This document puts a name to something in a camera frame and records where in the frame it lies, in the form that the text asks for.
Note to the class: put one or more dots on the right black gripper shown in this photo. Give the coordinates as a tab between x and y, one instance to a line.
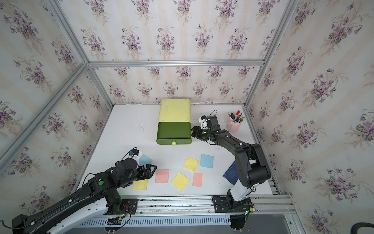
196	132

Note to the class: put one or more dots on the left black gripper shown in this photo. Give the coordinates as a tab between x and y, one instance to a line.
149	175

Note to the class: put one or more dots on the blue sticky note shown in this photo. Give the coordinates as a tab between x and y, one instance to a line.
144	160
206	161

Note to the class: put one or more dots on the green top drawer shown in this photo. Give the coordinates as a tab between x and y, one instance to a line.
174	133

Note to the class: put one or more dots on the yellow sticky note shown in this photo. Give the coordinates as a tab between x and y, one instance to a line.
180	181
191	164
140	185

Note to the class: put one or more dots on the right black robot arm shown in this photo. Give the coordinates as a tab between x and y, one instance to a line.
250	160

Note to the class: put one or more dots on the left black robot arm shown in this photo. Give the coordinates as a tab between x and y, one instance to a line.
98	196

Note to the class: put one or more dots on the large pink sticky note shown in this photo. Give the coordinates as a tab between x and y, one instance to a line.
162	176

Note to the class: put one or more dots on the yellow-green drawer cabinet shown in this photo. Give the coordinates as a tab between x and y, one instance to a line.
175	110

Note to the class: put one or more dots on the small pink sticky note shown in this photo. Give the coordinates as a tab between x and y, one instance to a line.
197	180

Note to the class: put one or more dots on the pink pen holder cup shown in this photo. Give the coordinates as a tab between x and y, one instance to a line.
233	127

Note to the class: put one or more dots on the pens in cup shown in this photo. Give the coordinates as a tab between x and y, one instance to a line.
237	117

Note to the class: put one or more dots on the dark blue notebook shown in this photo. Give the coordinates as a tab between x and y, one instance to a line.
231	174

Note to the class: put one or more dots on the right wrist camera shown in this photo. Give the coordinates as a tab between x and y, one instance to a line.
203	122

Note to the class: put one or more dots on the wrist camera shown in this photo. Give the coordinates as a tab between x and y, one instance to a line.
203	122
135	154

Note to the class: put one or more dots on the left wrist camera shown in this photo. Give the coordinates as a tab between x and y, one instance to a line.
135	154

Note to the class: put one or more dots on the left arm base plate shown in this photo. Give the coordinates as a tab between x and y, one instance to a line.
126	206

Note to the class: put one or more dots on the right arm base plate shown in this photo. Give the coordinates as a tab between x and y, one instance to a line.
228	205

